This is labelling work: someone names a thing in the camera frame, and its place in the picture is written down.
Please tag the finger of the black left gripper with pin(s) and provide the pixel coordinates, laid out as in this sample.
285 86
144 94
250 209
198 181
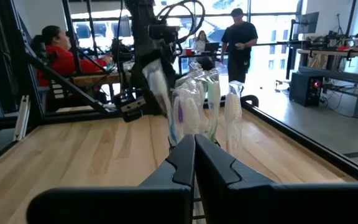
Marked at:
152 104
173 70

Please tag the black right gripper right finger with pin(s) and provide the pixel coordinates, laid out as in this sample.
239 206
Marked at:
259 205

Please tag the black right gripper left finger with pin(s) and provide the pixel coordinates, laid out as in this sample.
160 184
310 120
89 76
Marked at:
166 202

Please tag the blue single toothbrush pack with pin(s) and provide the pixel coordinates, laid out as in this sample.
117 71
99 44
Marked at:
158 84

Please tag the purple toothbrush twin pack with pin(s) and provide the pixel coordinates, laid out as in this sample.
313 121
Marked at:
180 113

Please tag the green toothbrush twin pack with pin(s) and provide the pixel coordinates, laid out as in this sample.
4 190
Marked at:
213 93

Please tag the pink single toothbrush pack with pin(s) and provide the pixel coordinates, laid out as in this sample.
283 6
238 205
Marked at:
233 109

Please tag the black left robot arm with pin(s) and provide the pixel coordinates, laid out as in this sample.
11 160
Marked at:
140 18

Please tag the red cup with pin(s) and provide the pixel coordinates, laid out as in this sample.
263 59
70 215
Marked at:
189 51

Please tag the person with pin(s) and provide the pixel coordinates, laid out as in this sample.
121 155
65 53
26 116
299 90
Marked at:
61 62
239 40
200 42

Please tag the black laptop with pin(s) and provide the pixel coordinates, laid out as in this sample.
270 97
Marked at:
211 47

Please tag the wooden background table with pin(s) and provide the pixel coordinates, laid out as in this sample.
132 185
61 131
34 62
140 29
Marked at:
98 79

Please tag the black computer tower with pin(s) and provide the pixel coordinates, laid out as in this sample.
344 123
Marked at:
304 88

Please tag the silver aluminium bar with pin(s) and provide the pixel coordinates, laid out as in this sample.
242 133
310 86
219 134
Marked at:
22 118

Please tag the black monitor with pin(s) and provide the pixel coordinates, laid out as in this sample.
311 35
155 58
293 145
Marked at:
308 22

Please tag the grey equipment workbench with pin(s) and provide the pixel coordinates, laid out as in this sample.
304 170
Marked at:
337 76

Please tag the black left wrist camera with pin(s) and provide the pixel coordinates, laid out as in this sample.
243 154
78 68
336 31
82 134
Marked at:
163 32

